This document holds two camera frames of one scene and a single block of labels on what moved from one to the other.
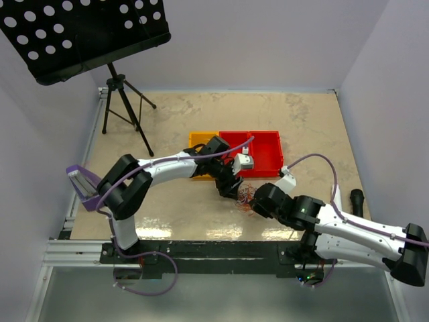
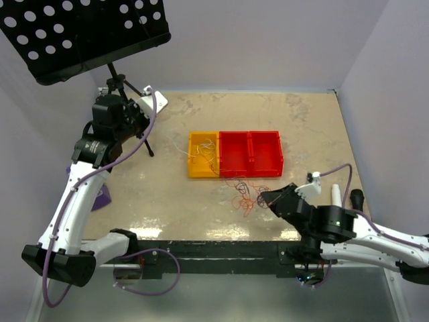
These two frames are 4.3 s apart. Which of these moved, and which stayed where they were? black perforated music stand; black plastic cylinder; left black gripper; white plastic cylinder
Moved: left black gripper
Stayed: white plastic cylinder; black perforated music stand; black plastic cylinder
